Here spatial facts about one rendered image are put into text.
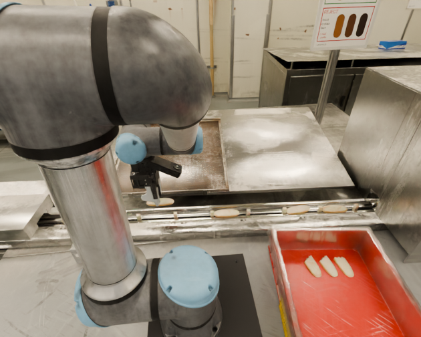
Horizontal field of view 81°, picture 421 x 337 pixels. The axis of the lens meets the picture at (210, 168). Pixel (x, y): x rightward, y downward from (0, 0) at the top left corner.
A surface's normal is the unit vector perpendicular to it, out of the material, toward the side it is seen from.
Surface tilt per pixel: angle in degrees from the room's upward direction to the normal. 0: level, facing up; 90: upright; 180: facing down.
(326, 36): 90
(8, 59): 64
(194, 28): 90
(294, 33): 90
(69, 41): 53
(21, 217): 0
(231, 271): 4
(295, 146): 10
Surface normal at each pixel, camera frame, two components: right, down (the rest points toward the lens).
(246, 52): 0.04, 0.58
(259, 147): -0.01, -0.70
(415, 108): -1.00, 0.04
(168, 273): 0.16, -0.78
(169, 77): 0.70, 0.32
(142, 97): 0.35, 0.69
